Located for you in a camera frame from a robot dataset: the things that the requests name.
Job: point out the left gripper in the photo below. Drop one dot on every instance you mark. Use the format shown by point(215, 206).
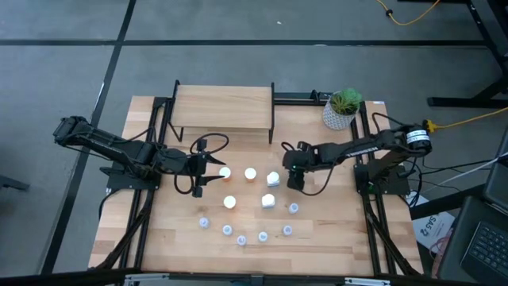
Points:
point(178, 163)

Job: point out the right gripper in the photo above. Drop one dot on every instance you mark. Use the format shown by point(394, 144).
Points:
point(299, 157)

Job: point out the orange pill bottle white cap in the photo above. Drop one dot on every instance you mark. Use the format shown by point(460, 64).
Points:
point(225, 172)
point(229, 202)
point(250, 173)

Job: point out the white bottle blue label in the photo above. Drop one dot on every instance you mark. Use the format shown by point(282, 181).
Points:
point(273, 178)
point(268, 201)

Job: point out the small clear pill bottle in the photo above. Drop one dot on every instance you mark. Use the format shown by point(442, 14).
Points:
point(262, 236)
point(227, 230)
point(287, 230)
point(204, 223)
point(241, 240)

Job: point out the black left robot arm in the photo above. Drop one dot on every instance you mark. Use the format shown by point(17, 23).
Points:
point(103, 145)

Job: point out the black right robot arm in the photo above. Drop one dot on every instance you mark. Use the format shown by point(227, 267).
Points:
point(357, 149)

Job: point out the white printed paper sheet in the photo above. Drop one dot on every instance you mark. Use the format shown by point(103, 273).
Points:
point(432, 230)

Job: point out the black stand leg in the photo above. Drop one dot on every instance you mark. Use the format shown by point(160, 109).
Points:
point(444, 203)

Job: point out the grey furniture foot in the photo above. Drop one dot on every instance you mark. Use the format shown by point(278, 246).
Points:
point(12, 182)

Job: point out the dark grey laptop lid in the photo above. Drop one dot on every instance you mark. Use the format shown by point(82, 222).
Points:
point(498, 182)

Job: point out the black laptop with keyboard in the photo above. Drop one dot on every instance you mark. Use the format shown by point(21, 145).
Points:
point(488, 250)

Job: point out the wooden shelf black frame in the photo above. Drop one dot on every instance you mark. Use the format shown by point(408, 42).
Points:
point(222, 107)

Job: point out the black aluminium table frame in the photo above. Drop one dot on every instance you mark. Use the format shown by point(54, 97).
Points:
point(293, 97)

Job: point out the silver frame bracket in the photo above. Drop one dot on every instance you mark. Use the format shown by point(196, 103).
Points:
point(145, 279)
point(365, 281)

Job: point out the black desk leg frame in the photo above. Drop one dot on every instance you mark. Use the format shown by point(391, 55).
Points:
point(456, 102)

